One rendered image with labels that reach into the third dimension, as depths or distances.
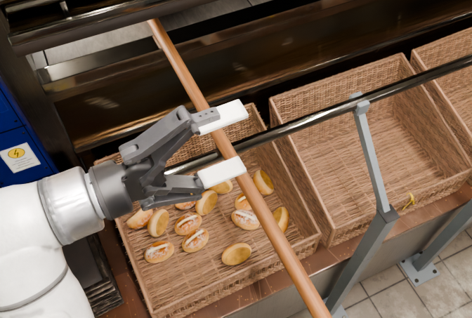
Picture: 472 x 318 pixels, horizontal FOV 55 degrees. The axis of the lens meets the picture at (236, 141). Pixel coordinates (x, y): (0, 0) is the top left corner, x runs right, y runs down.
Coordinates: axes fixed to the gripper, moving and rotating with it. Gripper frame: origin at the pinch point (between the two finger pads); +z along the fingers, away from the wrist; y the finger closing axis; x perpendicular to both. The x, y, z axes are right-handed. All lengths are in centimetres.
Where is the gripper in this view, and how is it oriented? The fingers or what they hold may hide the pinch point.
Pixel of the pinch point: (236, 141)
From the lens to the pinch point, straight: 63.9
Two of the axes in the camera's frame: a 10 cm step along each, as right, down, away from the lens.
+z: 9.0, -3.5, 2.5
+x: 4.3, 7.4, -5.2
